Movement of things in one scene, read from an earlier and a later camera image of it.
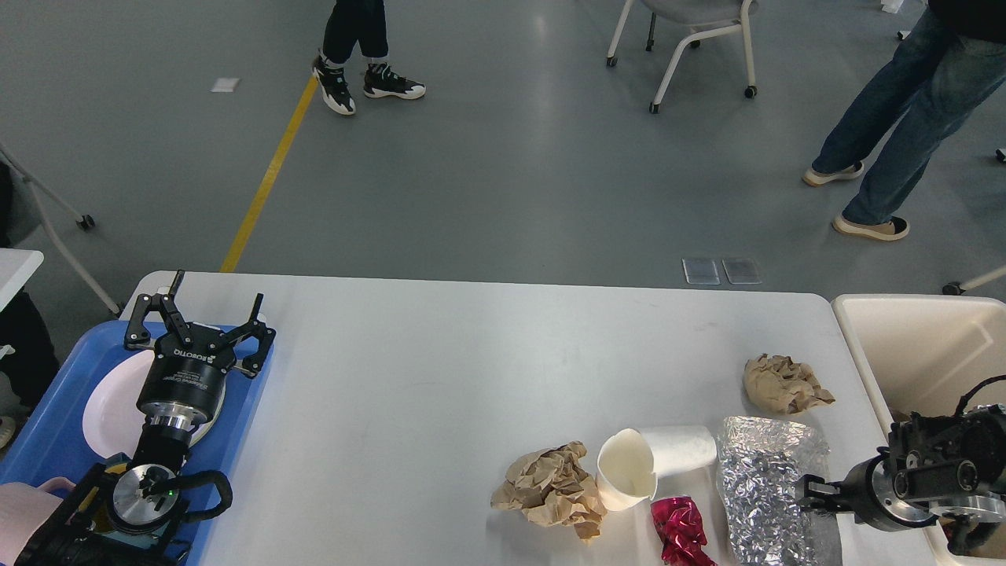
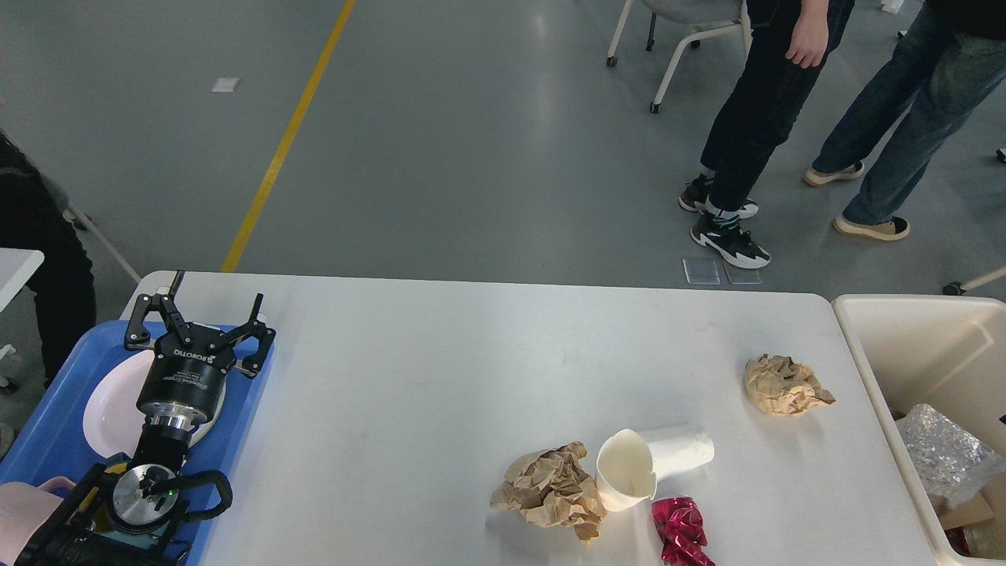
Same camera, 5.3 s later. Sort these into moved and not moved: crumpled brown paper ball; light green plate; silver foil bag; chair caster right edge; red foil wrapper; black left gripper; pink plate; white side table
Moved: silver foil bag
Not moved: chair caster right edge; red foil wrapper; white side table; crumpled brown paper ball; pink plate; light green plate; black left gripper
